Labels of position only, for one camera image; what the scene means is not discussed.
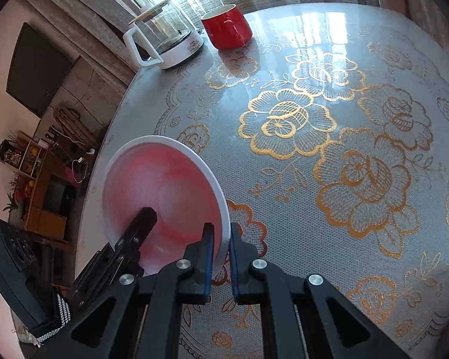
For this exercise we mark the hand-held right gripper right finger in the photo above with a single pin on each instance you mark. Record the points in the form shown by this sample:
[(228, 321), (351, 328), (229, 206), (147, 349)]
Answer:
[(235, 269)]

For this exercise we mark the glass kettle with white base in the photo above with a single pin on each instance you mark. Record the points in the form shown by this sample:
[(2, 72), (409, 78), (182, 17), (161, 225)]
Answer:
[(179, 50)]

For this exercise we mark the brown wicker chair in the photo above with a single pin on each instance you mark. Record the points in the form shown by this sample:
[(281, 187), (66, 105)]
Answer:
[(75, 125)]

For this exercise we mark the beige chair back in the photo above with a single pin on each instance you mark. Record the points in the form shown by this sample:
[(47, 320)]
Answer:
[(243, 2)]

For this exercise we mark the grey patterned curtain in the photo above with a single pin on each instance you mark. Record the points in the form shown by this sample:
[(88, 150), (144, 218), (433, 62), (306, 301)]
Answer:
[(97, 37)]

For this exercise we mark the pink patterned curtain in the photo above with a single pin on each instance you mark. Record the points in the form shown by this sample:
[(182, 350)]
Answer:
[(415, 0)]

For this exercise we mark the lace tablecloth with gold flowers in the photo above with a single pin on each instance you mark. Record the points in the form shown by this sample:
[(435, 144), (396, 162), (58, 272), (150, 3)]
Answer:
[(321, 232)]

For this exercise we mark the small red bowl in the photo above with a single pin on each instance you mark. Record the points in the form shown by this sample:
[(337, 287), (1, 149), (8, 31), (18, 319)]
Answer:
[(164, 179)]

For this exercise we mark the black wall television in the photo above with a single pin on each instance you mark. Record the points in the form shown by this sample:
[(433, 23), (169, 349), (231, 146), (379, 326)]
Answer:
[(37, 71)]

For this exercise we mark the red mug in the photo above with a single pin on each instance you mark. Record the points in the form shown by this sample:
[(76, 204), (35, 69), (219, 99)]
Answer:
[(224, 30)]

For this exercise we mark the dark shelf ornament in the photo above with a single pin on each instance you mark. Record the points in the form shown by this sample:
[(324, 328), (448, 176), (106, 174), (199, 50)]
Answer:
[(9, 153)]

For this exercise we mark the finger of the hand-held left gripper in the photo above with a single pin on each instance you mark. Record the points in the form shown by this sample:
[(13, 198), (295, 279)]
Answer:
[(142, 224), (95, 269)]

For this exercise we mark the red flower arrangement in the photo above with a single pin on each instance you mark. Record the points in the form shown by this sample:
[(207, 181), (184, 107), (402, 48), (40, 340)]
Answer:
[(17, 194)]

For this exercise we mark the wooden shelf cabinet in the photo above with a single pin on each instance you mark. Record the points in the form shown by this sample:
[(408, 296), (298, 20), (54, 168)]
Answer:
[(46, 213)]

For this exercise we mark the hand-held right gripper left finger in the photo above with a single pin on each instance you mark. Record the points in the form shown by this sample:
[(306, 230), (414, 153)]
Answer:
[(208, 265)]

